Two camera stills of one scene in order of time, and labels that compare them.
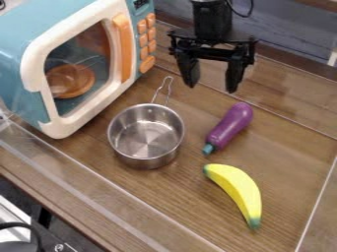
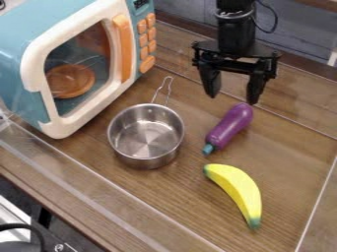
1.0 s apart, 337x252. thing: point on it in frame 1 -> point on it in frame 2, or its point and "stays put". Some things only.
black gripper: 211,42 -> 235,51
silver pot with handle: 146,130 stays put
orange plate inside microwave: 70,81 stays put
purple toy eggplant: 234,122 stays put
